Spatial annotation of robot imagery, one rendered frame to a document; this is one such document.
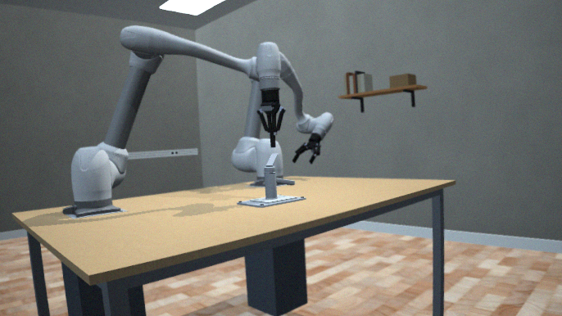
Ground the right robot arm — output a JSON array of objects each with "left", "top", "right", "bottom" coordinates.
[{"left": 63, "top": 25, "right": 281, "bottom": 217}]

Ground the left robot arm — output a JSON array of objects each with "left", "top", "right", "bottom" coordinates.
[{"left": 231, "top": 52, "right": 333, "bottom": 187}]

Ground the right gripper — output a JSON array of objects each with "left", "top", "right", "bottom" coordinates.
[{"left": 257, "top": 89, "right": 286, "bottom": 147}]

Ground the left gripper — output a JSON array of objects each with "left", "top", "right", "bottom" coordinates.
[{"left": 292, "top": 133, "right": 321, "bottom": 164}]

